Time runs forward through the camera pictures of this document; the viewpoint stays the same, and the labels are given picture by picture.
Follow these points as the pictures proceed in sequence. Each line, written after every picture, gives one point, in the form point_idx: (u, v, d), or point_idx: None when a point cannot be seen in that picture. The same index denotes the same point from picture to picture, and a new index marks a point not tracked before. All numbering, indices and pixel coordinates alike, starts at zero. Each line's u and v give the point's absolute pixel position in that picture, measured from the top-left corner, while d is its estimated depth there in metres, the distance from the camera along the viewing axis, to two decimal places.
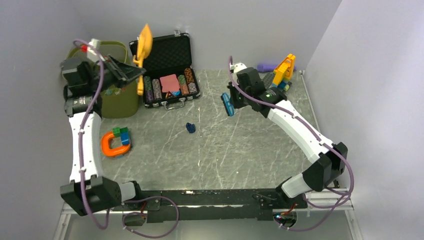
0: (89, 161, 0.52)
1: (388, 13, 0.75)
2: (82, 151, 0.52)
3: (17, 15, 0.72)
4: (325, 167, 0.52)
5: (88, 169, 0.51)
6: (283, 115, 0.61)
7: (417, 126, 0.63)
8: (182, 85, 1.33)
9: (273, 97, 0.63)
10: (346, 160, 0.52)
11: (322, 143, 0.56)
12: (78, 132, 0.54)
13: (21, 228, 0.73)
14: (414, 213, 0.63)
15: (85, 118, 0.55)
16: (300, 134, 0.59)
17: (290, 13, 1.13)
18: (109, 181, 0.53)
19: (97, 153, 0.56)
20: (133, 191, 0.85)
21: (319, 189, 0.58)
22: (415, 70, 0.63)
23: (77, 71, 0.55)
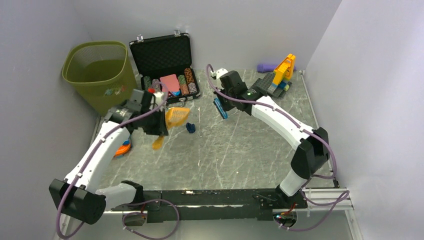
0: (89, 170, 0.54)
1: (388, 14, 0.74)
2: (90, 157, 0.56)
3: (17, 15, 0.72)
4: (307, 150, 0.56)
5: (83, 177, 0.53)
6: (264, 109, 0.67)
7: (417, 127, 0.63)
8: (182, 85, 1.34)
9: (254, 95, 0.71)
10: (326, 143, 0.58)
11: (302, 130, 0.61)
12: (100, 139, 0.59)
13: (21, 228, 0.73)
14: (414, 213, 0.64)
15: (113, 130, 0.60)
16: (281, 124, 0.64)
17: (290, 12, 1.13)
18: (95, 200, 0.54)
19: (103, 166, 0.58)
20: (130, 197, 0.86)
21: (307, 176, 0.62)
22: (415, 70, 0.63)
23: (143, 94, 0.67)
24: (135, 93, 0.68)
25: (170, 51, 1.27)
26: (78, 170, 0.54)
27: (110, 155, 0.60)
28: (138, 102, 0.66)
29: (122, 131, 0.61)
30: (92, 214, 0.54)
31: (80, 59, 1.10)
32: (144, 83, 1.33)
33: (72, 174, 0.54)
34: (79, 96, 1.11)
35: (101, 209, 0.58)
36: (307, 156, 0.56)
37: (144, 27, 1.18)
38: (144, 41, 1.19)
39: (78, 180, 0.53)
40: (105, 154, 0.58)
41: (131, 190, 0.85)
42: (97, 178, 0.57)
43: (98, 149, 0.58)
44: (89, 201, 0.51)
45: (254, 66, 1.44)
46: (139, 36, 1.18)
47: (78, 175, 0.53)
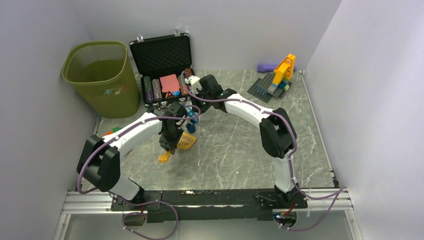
0: (124, 138, 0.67)
1: (387, 15, 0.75)
2: (129, 129, 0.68)
3: (17, 15, 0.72)
4: (265, 124, 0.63)
5: (117, 142, 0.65)
6: (233, 103, 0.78)
7: (416, 127, 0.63)
8: (182, 85, 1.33)
9: (226, 94, 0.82)
10: (279, 115, 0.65)
11: (263, 112, 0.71)
12: (140, 120, 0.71)
13: (21, 228, 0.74)
14: (414, 214, 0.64)
15: (153, 118, 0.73)
16: (247, 112, 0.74)
17: (290, 13, 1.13)
18: (115, 167, 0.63)
19: (132, 141, 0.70)
20: (131, 193, 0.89)
21: (275, 151, 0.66)
22: (415, 71, 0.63)
23: (180, 107, 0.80)
24: (174, 104, 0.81)
25: (170, 51, 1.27)
26: (116, 133, 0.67)
27: (141, 137, 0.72)
28: (175, 111, 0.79)
29: (159, 122, 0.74)
30: (106, 179, 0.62)
31: (80, 59, 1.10)
32: (144, 83, 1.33)
33: (111, 136, 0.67)
34: (79, 96, 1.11)
35: (112, 182, 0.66)
36: (268, 130, 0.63)
37: (144, 27, 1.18)
38: (144, 41, 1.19)
39: (113, 142, 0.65)
40: (139, 132, 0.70)
41: (135, 187, 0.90)
42: (126, 149, 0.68)
43: (134, 127, 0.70)
44: (111, 165, 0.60)
45: (254, 66, 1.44)
46: (139, 36, 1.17)
47: (116, 137, 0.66)
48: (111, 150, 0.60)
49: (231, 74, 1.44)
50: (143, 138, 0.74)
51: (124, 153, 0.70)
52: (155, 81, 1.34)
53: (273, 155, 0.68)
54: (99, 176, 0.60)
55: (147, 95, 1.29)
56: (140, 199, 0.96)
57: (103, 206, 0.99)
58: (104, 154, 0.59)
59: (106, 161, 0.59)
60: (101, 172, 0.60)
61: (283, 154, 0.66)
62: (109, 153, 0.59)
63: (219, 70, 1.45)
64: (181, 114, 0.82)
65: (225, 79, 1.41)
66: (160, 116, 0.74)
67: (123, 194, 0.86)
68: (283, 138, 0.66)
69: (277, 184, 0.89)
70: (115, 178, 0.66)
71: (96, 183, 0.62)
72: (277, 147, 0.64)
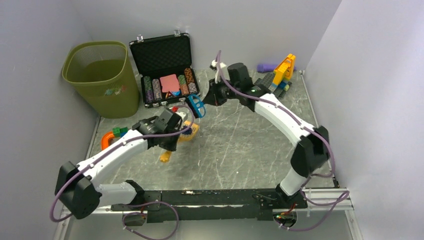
0: (101, 165, 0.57)
1: (388, 15, 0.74)
2: (107, 153, 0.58)
3: (17, 15, 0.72)
4: (306, 147, 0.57)
5: (93, 169, 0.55)
6: (267, 106, 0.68)
7: (416, 127, 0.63)
8: (182, 85, 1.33)
9: (258, 92, 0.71)
10: (326, 141, 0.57)
11: (302, 127, 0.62)
12: (121, 142, 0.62)
13: (21, 228, 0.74)
14: (414, 213, 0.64)
15: (136, 138, 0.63)
16: (283, 120, 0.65)
17: (290, 13, 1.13)
18: (93, 193, 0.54)
19: (113, 165, 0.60)
20: (130, 197, 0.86)
21: (306, 172, 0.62)
22: (415, 72, 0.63)
23: (172, 116, 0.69)
24: (164, 113, 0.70)
25: (170, 51, 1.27)
26: (92, 160, 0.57)
27: (122, 160, 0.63)
28: (165, 122, 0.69)
29: (143, 141, 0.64)
30: (82, 209, 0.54)
31: (80, 59, 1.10)
32: (144, 82, 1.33)
33: (85, 162, 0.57)
34: (79, 96, 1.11)
35: (91, 208, 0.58)
36: (306, 153, 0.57)
37: (144, 27, 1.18)
38: (144, 41, 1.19)
39: (88, 169, 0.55)
40: (120, 155, 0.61)
41: (132, 192, 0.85)
42: (104, 175, 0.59)
43: (115, 149, 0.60)
44: (87, 194, 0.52)
45: (254, 67, 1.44)
46: (139, 36, 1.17)
47: (90, 165, 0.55)
48: (86, 181, 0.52)
49: None
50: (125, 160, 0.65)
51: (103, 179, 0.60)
52: (155, 81, 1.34)
53: (299, 172, 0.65)
54: (74, 207, 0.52)
55: (147, 95, 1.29)
56: (141, 200, 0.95)
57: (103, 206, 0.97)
58: (78, 185, 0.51)
59: (80, 193, 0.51)
60: (76, 203, 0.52)
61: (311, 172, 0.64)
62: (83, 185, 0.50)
63: None
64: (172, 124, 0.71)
65: None
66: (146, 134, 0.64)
67: (117, 201, 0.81)
68: (314, 159, 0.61)
69: (281, 185, 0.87)
70: (93, 204, 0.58)
71: (72, 212, 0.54)
72: (309, 167, 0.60)
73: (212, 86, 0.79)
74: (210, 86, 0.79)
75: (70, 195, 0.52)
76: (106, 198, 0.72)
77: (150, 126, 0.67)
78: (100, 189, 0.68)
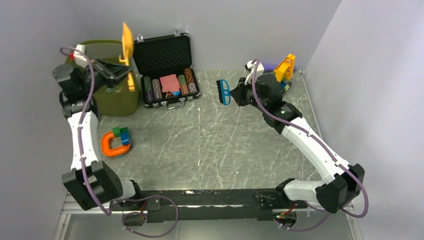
0: (89, 149, 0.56)
1: (388, 15, 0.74)
2: (80, 142, 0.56)
3: (17, 15, 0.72)
4: (341, 189, 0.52)
5: (88, 156, 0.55)
6: (298, 133, 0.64)
7: (417, 127, 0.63)
8: (182, 85, 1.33)
9: (288, 114, 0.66)
10: (362, 185, 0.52)
11: (338, 165, 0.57)
12: (77, 127, 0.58)
13: (21, 228, 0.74)
14: (413, 213, 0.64)
15: (85, 114, 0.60)
16: (313, 151, 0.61)
17: (290, 13, 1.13)
18: (110, 171, 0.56)
19: (96, 145, 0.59)
20: (132, 189, 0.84)
21: (333, 211, 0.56)
22: (416, 72, 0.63)
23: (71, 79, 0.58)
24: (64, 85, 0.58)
25: (170, 51, 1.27)
26: (78, 156, 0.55)
27: (94, 140, 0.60)
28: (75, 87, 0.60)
29: (92, 113, 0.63)
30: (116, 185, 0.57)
31: None
32: (144, 82, 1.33)
33: (74, 163, 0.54)
34: None
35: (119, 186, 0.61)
36: (340, 191, 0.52)
37: (144, 27, 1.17)
38: (144, 41, 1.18)
39: (85, 160, 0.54)
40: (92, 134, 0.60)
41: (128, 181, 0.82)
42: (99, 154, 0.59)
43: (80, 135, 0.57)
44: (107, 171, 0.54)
45: None
46: (139, 36, 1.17)
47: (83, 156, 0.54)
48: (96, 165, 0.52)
49: (230, 74, 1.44)
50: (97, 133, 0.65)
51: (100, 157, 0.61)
52: (155, 81, 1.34)
53: (324, 206, 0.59)
54: (109, 189, 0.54)
55: (147, 95, 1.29)
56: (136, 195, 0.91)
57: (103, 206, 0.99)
58: (95, 173, 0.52)
59: (101, 175, 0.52)
60: (107, 184, 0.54)
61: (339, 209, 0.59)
62: (97, 170, 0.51)
63: (219, 70, 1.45)
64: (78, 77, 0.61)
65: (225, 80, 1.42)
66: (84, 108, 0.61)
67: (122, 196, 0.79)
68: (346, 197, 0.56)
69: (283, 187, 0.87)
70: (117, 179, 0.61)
71: (111, 197, 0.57)
72: (339, 205, 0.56)
73: (240, 87, 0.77)
74: (238, 85, 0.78)
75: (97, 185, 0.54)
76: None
77: (79, 101, 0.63)
78: None
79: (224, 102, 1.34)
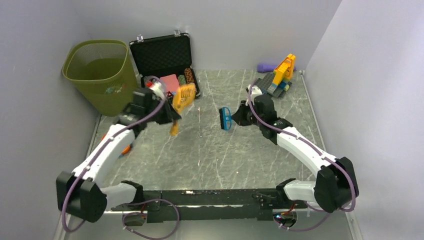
0: (96, 164, 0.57)
1: (388, 15, 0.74)
2: (98, 153, 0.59)
3: (17, 15, 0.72)
4: (329, 180, 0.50)
5: (91, 170, 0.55)
6: (288, 137, 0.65)
7: (417, 127, 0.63)
8: (182, 85, 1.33)
9: (280, 124, 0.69)
10: (347, 174, 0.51)
11: (324, 157, 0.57)
12: (108, 138, 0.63)
13: (22, 228, 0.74)
14: (413, 213, 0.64)
15: (122, 130, 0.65)
16: (304, 152, 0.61)
17: (290, 13, 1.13)
18: (98, 194, 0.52)
19: (108, 162, 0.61)
20: (131, 197, 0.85)
21: (331, 210, 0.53)
22: (416, 72, 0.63)
23: (143, 96, 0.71)
24: (136, 97, 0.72)
25: (170, 51, 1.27)
26: (86, 163, 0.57)
27: (112, 156, 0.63)
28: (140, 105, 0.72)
29: (128, 133, 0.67)
30: (94, 210, 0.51)
31: (81, 58, 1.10)
32: (144, 83, 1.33)
33: (80, 167, 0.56)
34: (80, 96, 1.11)
35: (102, 209, 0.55)
36: (329, 183, 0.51)
37: (144, 27, 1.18)
38: (144, 41, 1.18)
39: (86, 172, 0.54)
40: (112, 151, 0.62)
41: (131, 189, 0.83)
42: (104, 172, 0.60)
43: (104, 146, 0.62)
44: (93, 195, 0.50)
45: (254, 66, 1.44)
46: (139, 36, 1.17)
47: (87, 168, 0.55)
48: (86, 182, 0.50)
49: (230, 74, 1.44)
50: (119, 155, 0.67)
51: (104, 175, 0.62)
52: None
53: (323, 208, 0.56)
54: (83, 209, 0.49)
55: None
56: (141, 198, 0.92)
57: None
58: (81, 188, 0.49)
59: (84, 196, 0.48)
60: (84, 205, 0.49)
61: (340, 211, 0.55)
62: (83, 188, 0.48)
63: (219, 70, 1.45)
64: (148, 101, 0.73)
65: (225, 80, 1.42)
66: (129, 123, 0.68)
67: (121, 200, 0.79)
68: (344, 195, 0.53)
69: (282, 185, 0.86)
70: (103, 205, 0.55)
71: (83, 218, 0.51)
72: (336, 204, 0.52)
73: (242, 106, 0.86)
74: (240, 105, 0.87)
75: (76, 203, 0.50)
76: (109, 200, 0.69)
77: (130, 115, 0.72)
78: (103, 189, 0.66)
79: (225, 128, 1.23)
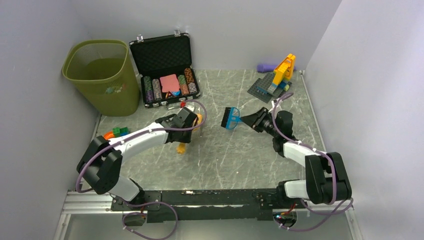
0: (129, 143, 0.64)
1: (388, 15, 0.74)
2: (135, 135, 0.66)
3: (16, 14, 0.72)
4: (312, 163, 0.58)
5: (121, 146, 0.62)
6: (293, 145, 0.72)
7: (417, 127, 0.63)
8: (182, 85, 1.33)
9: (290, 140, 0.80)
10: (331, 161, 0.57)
11: (315, 150, 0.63)
12: (147, 129, 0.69)
13: (22, 228, 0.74)
14: (412, 212, 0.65)
15: (160, 128, 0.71)
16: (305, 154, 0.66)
17: (290, 13, 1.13)
18: (116, 171, 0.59)
19: (136, 148, 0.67)
20: (130, 196, 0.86)
21: (317, 200, 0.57)
22: (416, 72, 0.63)
23: (189, 115, 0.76)
24: (182, 111, 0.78)
25: (170, 51, 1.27)
26: (122, 138, 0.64)
27: (140, 146, 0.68)
28: (182, 120, 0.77)
29: (164, 134, 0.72)
30: (104, 182, 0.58)
31: (81, 58, 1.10)
32: (144, 82, 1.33)
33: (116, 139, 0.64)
34: (80, 96, 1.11)
35: (109, 186, 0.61)
36: (312, 167, 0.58)
37: (144, 27, 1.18)
38: (144, 41, 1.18)
39: (118, 144, 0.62)
40: (142, 142, 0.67)
41: (136, 188, 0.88)
42: (128, 155, 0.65)
43: (141, 134, 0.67)
44: (112, 168, 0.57)
45: (254, 66, 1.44)
46: (139, 36, 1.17)
47: (121, 141, 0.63)
48: (114, 153, 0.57)
49: (230, 74, 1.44)
50: (145, 147, 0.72)
51: (127, 157, 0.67)
52: (155, 81, 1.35)
53: (313, 201, 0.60)
54: (98, 178, 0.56)
55: (147, 95, 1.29)
56: (141, 200, 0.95)
57: (103, 206, 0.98)
58: (107, 157, 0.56)
59: (106, 165, 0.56)
60: (101, 174, 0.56)
61: (327, 203, 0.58)
62: (109, 157, 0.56)
63: (219, 70, 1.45)
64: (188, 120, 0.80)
65: (225, 80, 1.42)
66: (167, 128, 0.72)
67: (122, 195, 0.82)
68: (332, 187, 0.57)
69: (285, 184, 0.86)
70: (113, 182, 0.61)
71: (92, 186, 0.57)
72: (325, 194, 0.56)
73: (264, 113, 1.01)
74: (263, 111, 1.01)
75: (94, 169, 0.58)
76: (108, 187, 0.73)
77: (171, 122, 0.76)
78: None
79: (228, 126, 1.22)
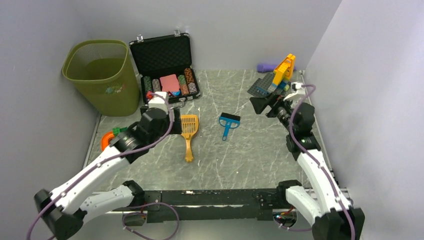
0: (73, 192, 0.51)
1: (388, 15, 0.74)
2: (81, 178, 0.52)
3: (17, 14, 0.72)
4: (331, 222, 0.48)
5: (67, 196, 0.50)
6: (310, 161, 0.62)
7: (417, 128, 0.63)
8: (182, 85, 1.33)
9: (307, 143, 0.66)
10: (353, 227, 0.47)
11: (338, 200, 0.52)
12: (96, 163, 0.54)
13: (21, 228, 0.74)
14: (411, 212, 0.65)
15: (112, 158, 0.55)
16: (320, 190, 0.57)
17: (290, 13, 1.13)
18: (71, 223, 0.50)
19: (93, 186, 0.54)
20: (127, 202, 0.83)
21: None
22: (415, 72, 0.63)
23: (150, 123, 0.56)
24: (142, 119, 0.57)
25: (170, 51, 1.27)
26: (64, 188, 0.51)
27: (99, 182, 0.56)
28: (146, 131, 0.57)
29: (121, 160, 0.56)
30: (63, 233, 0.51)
31: (81, 58, 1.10)
32: (144, 83, 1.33)
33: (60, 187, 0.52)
34: (80, 96, 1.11)
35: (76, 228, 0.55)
36: (330, 227, 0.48)
37: (144, 27, 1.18)
38: (144, 41, 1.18)
39: (59, 199, 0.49)
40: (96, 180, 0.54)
41: (130, 196, 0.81)
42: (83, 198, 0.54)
43: (88, 173, 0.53)
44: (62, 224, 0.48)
45: (254, 66, 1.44)
46: (139, 36, 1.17)
47: (62, 194, 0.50)
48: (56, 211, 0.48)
49: (230, 74, 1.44)
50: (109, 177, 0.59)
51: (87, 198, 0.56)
52: (155, 81, 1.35)
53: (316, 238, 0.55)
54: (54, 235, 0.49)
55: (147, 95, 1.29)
56: (141, 200, 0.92)
57: None
58: (50, 216, 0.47)
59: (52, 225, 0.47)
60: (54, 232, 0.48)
61: None
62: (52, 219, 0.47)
63: (219, 70, 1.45)
64: (159, 124, 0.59)
65: (225, 80, 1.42)
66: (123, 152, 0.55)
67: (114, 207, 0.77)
68: None
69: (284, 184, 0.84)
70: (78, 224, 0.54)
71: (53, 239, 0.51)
72: None
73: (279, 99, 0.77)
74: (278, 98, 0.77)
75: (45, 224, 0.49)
76: (97, 211, 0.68)
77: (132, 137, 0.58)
78: (86, 205, 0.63)
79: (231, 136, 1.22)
